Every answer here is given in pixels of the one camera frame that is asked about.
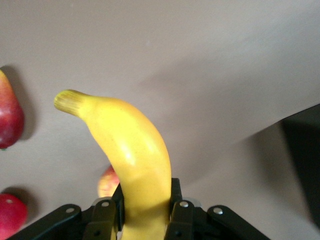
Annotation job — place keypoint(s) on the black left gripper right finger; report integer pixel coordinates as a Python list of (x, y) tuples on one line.
[(190, 222)]

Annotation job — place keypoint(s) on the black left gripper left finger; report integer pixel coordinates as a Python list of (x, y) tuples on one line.
[(100, 220)]

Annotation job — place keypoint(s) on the small red yellow apple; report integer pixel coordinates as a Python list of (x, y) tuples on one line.
[(107, 182)]

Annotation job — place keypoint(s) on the yellow banana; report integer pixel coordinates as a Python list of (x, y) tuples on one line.
[(135, 150)]

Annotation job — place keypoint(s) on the black rectangular plastic box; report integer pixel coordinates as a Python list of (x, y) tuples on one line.
[(305, 155)]

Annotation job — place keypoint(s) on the red pomegranate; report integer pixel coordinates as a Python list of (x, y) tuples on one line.
[(11, 215)]

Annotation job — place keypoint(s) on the red yellow mango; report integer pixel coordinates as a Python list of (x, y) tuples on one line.
[(10, 117)]

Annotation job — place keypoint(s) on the brown table cover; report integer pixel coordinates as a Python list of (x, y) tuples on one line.
[(175, 50)]

